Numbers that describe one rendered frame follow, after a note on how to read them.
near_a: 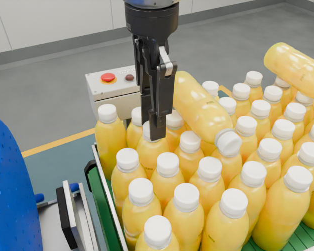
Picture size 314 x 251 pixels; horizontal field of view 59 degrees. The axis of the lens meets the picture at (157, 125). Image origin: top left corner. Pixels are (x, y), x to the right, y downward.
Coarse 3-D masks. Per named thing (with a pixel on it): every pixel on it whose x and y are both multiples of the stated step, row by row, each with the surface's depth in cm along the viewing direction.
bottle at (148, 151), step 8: (144, 136) 53; (144, 144) 53; (152, 144) 53; (160, 144) 53; (168, 144) 55; (144, 152) 53; (152, 152) 53; (160, 152) 53; (144, 160) 54; (152, 160) 53; (152, 168) 55
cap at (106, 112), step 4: (104, 104) 61; (108, 104) 61; (100, 108) 60; (104, 108) 60; (108, 108) 60; (112, 108) 60; (100, 112) 58; (104, 112) 59; (108, 112) 58; (112, 112) 59; (116, 112) 60; (100, 116) 59; (104, 116) 58; (108, 116) 58; (112, 116) 59; (104, 120) 59; (108, 120) 59
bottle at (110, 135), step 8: (112, 120) 60; (120, 120) 62; (96, 128) 61; (104, 128) 60; (112, 128) 60; (120, 128) 61; (96, 136) 62; (104, 136) 60; (112, 136) 61; (120, 136) 62; (104, 144) 62; (112, 144) 62; (120, 144) 63; (104, 152) 64; (112, 152) 63; (104, 160) 66; (112, 160) 65; (104, 168) 68; (112, 168) 67
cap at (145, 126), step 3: (144, 123) 53; (147, 123) 53; (144, 126) 52; (147, 126) 52; (144, 129) 51; (147, 129) 51; (144, 132) 52; (147, 132) 51; (144, 135) 52; (147, 135) 52
